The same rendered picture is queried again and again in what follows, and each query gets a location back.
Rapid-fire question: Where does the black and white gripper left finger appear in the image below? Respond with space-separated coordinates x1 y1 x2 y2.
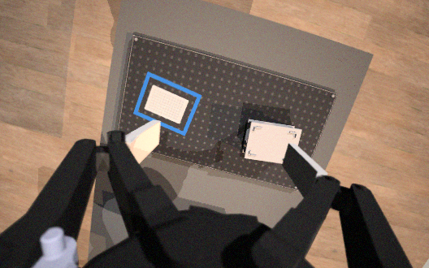
0 120 206 268

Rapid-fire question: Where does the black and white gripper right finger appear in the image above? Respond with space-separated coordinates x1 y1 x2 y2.
246 143 413 268

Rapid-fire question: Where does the blue tape outline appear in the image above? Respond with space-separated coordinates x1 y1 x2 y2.
133 72 202 136

